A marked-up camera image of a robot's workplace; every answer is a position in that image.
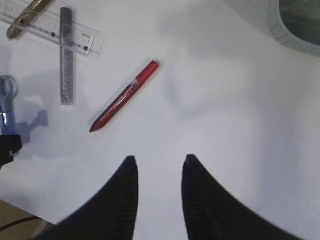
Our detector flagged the blue scissors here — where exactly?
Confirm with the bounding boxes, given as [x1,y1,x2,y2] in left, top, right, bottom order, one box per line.
[0,75,18,136]

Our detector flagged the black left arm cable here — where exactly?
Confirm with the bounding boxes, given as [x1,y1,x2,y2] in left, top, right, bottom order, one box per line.
[0,216,42,232]

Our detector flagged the green woven plastic basket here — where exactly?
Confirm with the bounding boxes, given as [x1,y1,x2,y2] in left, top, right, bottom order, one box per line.
[266,0,320,57]

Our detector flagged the clear plastic ruler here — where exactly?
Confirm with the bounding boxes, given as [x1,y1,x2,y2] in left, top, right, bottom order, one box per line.
[0,0,105,57]

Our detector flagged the red glitter pen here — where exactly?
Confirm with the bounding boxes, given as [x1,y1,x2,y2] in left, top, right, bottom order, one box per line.
[89,60,160,133]

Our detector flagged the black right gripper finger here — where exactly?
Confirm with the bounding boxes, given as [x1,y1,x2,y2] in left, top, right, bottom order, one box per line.
[181,154,297,240]
[0,134,22,168]
[35,156,139,240]

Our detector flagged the silver glitter pen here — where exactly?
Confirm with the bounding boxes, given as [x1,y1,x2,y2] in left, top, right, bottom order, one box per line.
[59,7,74,105]

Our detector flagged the gold glitter pen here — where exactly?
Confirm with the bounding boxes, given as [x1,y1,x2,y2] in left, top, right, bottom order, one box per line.
[6,0,52,40]

